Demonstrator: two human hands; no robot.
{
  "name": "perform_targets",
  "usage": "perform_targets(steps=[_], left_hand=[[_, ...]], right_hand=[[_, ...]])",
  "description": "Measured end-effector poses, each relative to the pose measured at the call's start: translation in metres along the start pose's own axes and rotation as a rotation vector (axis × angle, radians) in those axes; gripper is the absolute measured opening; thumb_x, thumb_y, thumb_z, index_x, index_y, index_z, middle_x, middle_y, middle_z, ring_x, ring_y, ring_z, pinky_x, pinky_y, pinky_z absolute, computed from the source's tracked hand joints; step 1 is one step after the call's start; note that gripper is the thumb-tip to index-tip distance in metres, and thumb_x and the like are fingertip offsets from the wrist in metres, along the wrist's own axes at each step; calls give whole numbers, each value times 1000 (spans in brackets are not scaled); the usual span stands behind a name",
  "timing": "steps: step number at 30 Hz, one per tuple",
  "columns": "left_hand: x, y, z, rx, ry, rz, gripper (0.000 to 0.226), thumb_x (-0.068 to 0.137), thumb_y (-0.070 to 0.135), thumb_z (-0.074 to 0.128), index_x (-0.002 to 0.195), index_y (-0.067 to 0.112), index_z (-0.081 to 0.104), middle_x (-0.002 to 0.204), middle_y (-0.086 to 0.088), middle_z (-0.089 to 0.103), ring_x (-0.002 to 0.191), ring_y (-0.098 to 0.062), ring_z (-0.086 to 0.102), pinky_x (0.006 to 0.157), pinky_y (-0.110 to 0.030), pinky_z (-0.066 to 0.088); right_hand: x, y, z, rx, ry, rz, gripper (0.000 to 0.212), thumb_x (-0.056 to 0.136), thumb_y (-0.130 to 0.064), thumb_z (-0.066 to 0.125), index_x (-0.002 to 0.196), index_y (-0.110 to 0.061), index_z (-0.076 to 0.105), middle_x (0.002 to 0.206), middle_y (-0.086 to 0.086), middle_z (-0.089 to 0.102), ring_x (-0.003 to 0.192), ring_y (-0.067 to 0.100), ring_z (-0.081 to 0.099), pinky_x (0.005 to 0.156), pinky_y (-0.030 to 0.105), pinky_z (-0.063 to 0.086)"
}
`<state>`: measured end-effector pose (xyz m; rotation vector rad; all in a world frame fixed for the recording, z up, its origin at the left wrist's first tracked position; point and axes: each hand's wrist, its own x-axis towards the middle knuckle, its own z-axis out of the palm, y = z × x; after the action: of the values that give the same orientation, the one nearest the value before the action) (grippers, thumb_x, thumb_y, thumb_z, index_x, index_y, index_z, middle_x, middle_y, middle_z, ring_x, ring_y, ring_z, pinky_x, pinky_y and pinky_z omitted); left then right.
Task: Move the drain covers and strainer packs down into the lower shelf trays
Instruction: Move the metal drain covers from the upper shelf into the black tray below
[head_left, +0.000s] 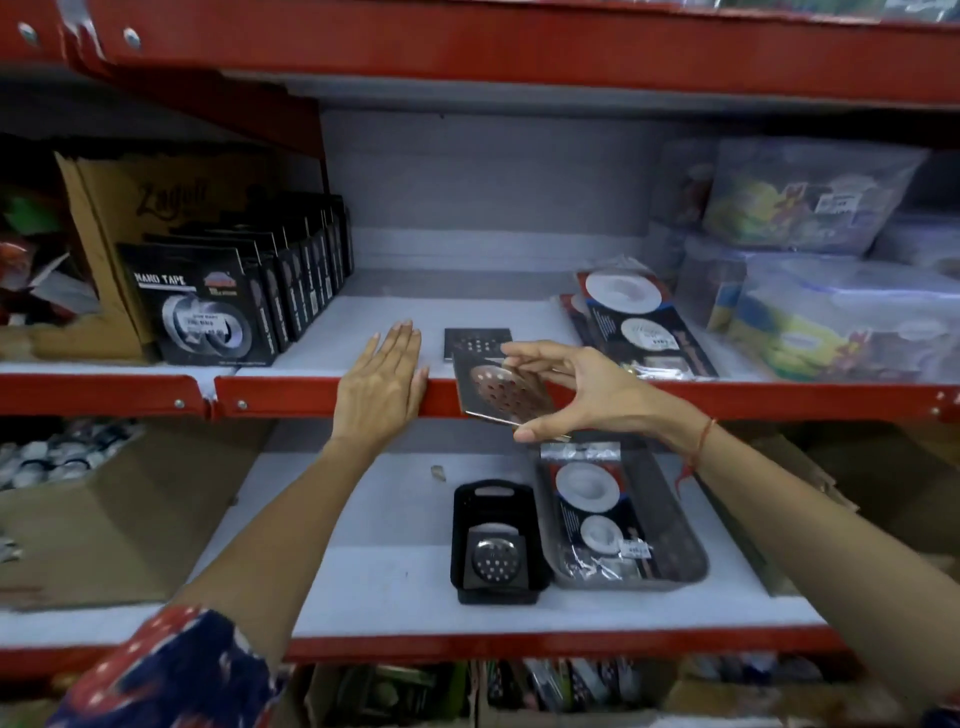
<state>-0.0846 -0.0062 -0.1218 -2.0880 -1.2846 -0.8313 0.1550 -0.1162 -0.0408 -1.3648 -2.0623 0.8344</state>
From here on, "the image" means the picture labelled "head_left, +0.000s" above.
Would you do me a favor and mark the open brown cardboard box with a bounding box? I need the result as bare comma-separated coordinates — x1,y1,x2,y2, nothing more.
30,148,280,366

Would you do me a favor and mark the person's left forearm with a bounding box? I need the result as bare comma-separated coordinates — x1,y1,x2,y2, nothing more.
171,437,376,670

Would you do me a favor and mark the black plastic basket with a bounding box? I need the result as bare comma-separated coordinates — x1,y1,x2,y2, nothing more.
449,479,555,608

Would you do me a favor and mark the bundle of packaged goods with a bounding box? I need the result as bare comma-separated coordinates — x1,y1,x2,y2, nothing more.
486,657,650,715

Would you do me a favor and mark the low cardboard box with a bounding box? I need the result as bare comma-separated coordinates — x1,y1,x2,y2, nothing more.
288,660,481,728

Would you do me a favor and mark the large brown cardboard box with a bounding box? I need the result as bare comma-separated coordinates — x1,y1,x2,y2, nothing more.
0,417,274,610

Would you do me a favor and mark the pile of colourful packets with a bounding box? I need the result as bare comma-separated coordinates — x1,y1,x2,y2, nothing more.
0,176,102,331

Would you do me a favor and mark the person's right forearm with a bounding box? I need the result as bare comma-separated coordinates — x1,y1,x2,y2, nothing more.
673,420,960,723

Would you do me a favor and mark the red metal shelf rack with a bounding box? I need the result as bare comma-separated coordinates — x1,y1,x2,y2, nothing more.
0,0,960,685

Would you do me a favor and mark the red thread bracelet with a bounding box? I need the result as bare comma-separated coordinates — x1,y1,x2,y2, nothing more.
674,417,719,490

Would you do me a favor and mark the person's left hand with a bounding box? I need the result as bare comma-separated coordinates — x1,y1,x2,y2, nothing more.
331,320,431,453

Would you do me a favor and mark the blue red patterned sleeve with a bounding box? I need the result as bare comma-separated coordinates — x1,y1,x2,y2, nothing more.
45,604,292,728

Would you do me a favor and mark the pile of tape rolls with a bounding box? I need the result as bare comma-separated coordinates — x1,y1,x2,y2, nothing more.
0,418,145,492

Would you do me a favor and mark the sink strainer packet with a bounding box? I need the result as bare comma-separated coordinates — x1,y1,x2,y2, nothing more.
540,441,655,583
558,293,601,355
576,267,720,381

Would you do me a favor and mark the row of black tape packets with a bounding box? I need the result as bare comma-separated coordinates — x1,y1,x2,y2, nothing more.
117,192,356,369

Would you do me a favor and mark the clear bag of colourful toys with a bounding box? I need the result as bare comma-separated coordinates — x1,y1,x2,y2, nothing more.
703,138,933,258
726,257,960,385
673,234,760,333

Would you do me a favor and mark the grey plastic tray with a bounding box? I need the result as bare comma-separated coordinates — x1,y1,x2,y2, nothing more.
534,441,711,592

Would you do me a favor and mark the person's right hand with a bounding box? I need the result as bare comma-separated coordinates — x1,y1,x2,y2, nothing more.
500,340,712,460

